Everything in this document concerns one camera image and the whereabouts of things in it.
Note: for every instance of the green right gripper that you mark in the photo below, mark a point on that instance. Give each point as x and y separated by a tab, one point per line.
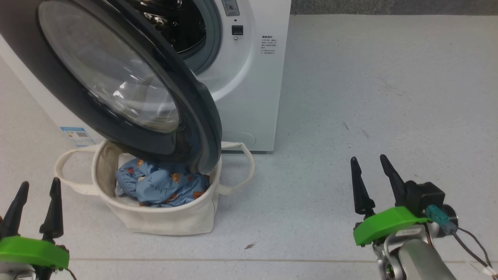
385	227

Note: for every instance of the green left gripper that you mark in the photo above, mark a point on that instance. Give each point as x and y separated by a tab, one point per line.
31	251

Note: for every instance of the blue garment with orange print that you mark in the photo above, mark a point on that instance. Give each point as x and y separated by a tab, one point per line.
167	188

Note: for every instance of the cream canvas laundry basket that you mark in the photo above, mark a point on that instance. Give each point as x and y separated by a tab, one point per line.
167	219

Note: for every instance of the white washing machine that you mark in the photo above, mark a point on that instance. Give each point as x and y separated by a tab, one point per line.
249	97

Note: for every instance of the blue energy label sticker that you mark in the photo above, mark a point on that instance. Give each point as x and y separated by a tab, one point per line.
78	136

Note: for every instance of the small dark floor debris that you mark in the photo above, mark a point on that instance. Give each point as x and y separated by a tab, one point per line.
249	246

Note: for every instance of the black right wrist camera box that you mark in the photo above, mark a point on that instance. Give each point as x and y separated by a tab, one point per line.
426	196

